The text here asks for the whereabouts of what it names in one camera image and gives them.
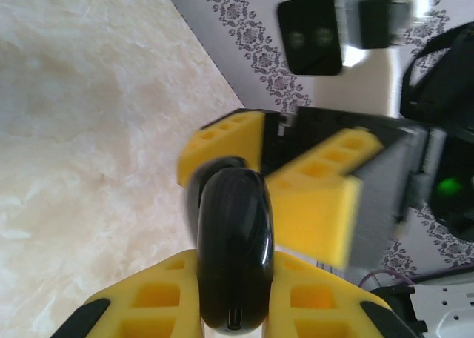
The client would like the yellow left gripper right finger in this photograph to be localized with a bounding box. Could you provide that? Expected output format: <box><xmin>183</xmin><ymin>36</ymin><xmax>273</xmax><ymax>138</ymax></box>
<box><xmin>264</xmin><ymin>251</ymin><xmax>419</xmax><ymax>338</ymax></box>

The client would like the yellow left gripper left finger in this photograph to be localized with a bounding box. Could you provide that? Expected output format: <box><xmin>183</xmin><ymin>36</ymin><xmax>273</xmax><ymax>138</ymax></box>
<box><xmin>53</xmin><ymin>249</ymin><xmax>203</xmax><ymax>338</ymax></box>

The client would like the black earbud charging case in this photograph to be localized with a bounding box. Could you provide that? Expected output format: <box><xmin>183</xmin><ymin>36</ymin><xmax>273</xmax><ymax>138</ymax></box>
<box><xmin>183</xmin><ymin>156</ymin><xmax>277</xmax><ymax>335</ymax></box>

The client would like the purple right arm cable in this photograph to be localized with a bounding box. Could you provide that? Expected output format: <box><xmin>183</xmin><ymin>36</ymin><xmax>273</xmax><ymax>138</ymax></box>
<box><xmin>355</xmin><ymin>269</ymin><xmax>418</xmax><ymax>293</ymax></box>

